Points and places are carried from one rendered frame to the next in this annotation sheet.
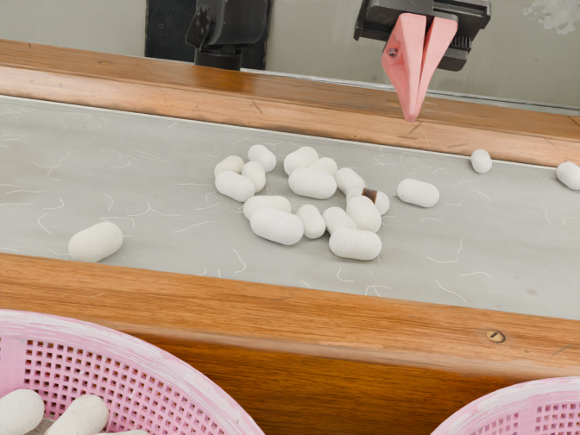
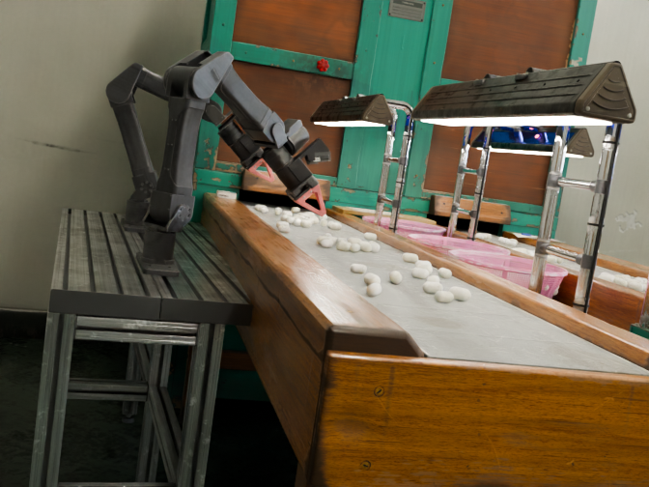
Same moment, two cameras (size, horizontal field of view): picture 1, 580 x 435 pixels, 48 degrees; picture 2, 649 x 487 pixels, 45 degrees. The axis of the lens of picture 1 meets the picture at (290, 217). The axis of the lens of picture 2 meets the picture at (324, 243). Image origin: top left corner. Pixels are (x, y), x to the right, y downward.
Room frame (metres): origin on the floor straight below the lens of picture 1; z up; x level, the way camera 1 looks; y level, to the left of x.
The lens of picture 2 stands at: (0.83, 1.74, 0.95)
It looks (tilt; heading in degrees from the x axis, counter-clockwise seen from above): 7 degrees down; 259
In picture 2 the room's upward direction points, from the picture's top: 8 degrees clockwise
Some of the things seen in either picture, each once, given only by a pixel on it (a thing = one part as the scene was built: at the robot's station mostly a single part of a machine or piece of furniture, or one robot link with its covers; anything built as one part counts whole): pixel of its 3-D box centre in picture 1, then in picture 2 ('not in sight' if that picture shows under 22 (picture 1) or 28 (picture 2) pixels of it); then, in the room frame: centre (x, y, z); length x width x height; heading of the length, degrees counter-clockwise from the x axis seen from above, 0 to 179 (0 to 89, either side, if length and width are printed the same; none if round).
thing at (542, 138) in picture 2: not in sight; (526, 139); (-0.14, -0.46, 1.08); 0.62 x 0.08 x 0.07; 94
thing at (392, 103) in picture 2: not in sight; (365, 177); (0.34, -0.43, 0.90); 0.20 x 0.19 x 0.45; 94
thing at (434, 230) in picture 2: not in sight; (402, 237); (0.15, -0.62, 0.72); 0.27 x 0.27 x 0.10
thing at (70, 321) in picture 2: not in sight; (105, 384); (0.97, -0.16, 0.32); 1.20 x 0.29 x 0.63; 98
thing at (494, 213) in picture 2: not in sight; (470, 210); (-0.17, -0.91, 0.83); 0.30 x 0.06 x 0.07; 4
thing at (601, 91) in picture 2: not in sight; (500, 99); (0.36, 0.54, 1.08); 0.62 x 0.08 x 0.07; 94
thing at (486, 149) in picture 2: not in sight; (493, 195); (-0.06, -0.45, 0.90); 0.20 x 0.19 x 0.45; 94
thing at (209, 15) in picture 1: (226, 28); (165, 215); (0.87, 0.12, 0.77); 0.09 x 0.06 x 0.06; 132
